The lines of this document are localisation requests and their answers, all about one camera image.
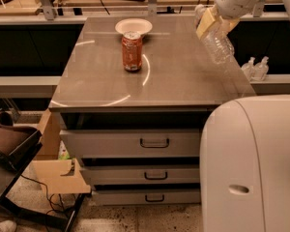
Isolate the orange soda can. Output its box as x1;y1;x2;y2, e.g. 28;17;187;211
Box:
122;31;142;72

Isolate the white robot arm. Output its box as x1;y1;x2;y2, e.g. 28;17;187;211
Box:
196;0;290;232

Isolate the middle grey drawer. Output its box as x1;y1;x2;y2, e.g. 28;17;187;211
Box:
80;164;200;186

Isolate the grey drawer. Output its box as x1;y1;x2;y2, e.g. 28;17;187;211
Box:
80;164;200;186
60;130;200;159
92;188;201;206

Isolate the clear pump bottle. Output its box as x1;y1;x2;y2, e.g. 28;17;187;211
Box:
252;56;269;81
241;57;255;80

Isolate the left clear pump bottle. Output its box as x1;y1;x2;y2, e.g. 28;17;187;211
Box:
241;57;255;80

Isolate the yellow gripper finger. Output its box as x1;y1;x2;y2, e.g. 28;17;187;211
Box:
219;17;240;35
195;6;220;39

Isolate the white shoe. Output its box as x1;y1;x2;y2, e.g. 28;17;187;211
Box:
0;220;16;232

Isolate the top grey drawer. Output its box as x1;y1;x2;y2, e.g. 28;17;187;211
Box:
60;130;200;159

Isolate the bottom grey drawer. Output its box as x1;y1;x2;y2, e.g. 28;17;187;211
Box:
92;188;201;206

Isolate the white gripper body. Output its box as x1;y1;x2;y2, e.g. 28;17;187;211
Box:
213;0;265;20

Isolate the grey drawer cabinet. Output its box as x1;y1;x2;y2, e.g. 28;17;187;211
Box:
49;15;254;193

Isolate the brown cardboard box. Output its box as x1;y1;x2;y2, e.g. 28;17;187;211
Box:
33;109;91;194

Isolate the clear plastic water bottle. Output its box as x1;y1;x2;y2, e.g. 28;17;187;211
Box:
194;4;236;65

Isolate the right clear pump bottle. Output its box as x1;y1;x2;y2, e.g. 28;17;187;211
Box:
252;56;269;81

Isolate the black floor cable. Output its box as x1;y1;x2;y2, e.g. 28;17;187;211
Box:
20;173;75;232

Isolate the white paper bowl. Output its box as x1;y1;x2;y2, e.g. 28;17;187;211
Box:
115;18;153;36

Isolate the black office chair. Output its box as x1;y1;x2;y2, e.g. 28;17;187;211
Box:
0;109;85;232

